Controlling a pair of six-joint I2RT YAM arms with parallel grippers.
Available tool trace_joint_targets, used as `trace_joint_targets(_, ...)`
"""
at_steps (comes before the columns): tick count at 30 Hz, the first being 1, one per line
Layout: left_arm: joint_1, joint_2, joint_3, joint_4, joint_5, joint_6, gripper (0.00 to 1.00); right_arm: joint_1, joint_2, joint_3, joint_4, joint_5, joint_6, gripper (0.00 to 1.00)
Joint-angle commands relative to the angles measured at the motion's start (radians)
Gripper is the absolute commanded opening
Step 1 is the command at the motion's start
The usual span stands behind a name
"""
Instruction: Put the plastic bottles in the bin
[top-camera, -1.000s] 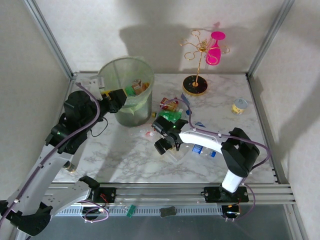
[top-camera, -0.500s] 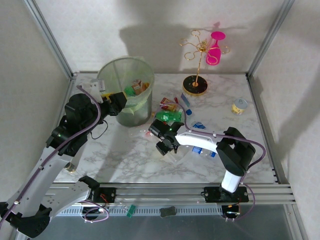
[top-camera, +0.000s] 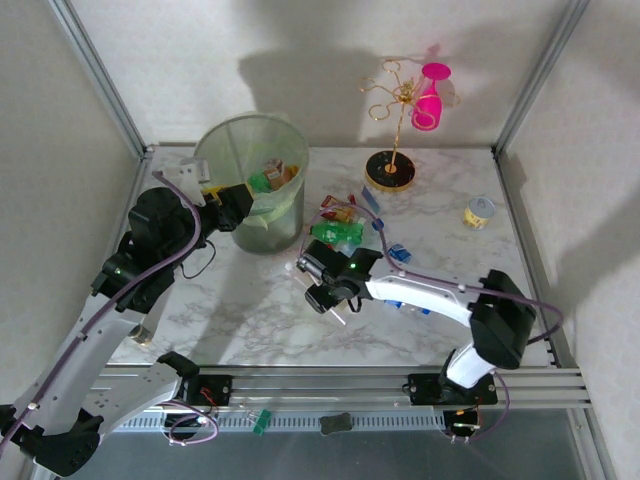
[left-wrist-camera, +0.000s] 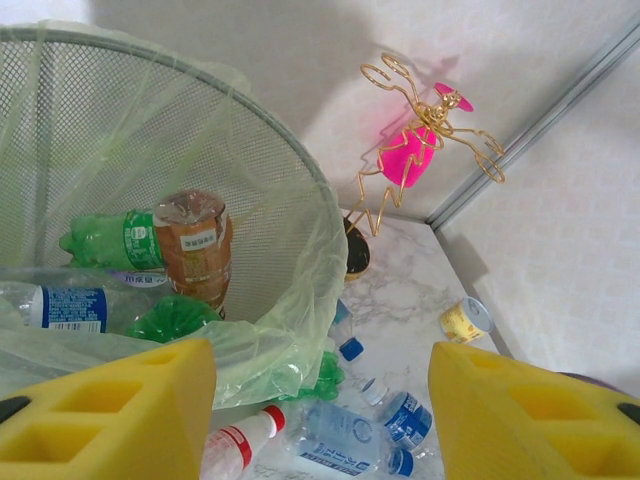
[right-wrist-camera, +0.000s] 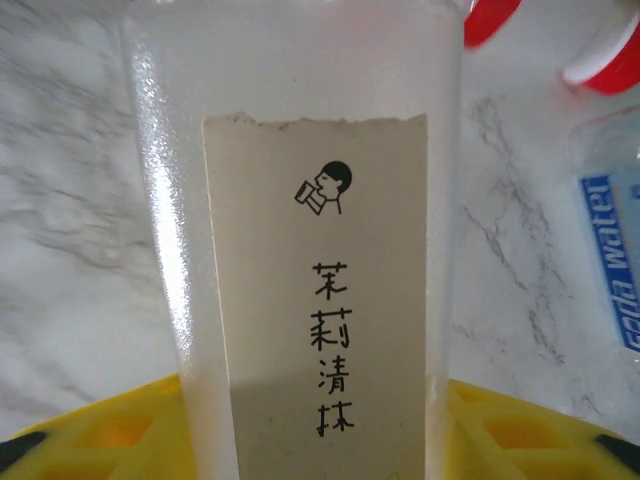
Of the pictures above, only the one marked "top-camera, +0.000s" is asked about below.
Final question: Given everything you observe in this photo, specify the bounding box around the slotted grey cable duct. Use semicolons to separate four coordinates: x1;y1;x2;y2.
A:
112;410;454;435

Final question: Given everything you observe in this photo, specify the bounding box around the clear bottle blue cap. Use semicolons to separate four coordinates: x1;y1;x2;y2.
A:
358;185;387;232

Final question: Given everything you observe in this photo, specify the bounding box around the red yellow snack packet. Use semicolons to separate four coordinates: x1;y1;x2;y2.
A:
318;193;359;223

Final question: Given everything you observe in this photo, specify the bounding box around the thin black left wrist cable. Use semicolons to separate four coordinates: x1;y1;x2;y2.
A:
179;239;218;280

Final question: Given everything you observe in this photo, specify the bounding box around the grey metal lower panel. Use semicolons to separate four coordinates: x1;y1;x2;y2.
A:
29;430;601;480

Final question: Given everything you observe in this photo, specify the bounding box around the purple cable loop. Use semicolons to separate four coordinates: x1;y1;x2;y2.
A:
443;383;512;445
160;398;220;447

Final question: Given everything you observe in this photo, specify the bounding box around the yellow label tin can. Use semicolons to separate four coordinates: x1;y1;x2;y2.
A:
460;196;497;232

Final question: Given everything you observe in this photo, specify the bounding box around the gold wire glass rack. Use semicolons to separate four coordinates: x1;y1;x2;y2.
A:
357;59;461;195

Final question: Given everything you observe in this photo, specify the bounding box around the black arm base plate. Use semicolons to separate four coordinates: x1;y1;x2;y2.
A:
407;372;501;407
162;374;234;407

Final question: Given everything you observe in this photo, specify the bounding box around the aluminium frame post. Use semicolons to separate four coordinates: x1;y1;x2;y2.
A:
47;0;154;159
491;0;592;157

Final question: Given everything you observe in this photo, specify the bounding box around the pink wine glass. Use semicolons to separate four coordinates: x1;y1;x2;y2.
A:
410;62;452;133

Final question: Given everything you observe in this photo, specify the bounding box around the translucent green waste bin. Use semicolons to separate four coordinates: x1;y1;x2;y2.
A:
192;113;310;256

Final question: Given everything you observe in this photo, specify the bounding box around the aluminium side rail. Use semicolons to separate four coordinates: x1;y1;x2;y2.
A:
492;149;594;374
87;152;154;351

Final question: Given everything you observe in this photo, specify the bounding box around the dark grey bone-shaped piece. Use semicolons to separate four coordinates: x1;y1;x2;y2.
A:
319;413;353;436

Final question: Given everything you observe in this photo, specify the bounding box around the pale green bin liner bag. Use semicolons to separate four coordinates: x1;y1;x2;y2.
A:
193;113;309;232

